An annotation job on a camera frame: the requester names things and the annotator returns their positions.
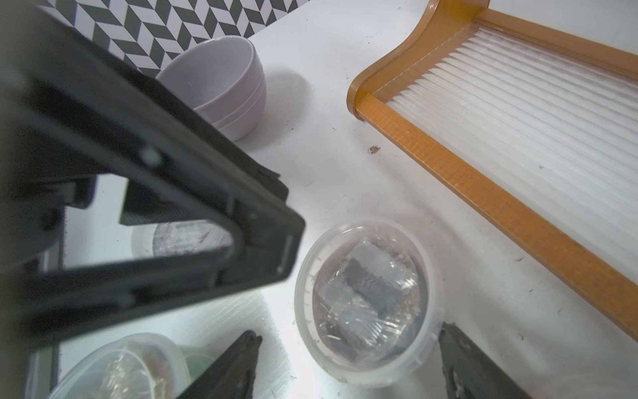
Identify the lilac stacked bowls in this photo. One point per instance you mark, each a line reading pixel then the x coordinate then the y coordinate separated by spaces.
pixel 222 80

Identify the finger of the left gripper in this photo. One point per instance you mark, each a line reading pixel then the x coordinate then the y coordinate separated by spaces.
pixel 70 111

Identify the clear seed container red label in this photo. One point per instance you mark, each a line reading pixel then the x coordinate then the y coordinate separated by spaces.
pixel 369 303

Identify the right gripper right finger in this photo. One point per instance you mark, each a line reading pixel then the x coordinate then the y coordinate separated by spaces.
pixel 469 372

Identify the clear seed container front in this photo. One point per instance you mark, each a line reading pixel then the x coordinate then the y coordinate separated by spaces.
pixel 143 365

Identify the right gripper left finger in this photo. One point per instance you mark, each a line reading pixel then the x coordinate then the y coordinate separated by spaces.
pixel 232 375

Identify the orange wooden tiered shelf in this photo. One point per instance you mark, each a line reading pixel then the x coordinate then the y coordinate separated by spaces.
pixel 534 128

